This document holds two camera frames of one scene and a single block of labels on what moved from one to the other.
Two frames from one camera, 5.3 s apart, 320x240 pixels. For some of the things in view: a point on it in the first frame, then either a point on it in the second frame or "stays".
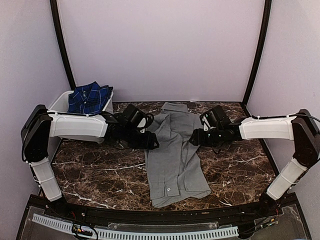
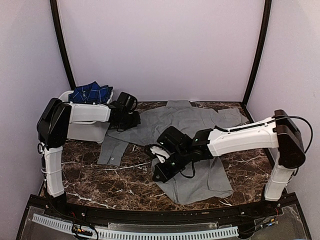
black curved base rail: (46, 205) stays
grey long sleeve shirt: (176, 170) → (202, 177)
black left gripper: (147, 142) → (137, 121)
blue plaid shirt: (89, 98) stays
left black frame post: (53, 3) stays
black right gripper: (198, 139) → (166, 175)
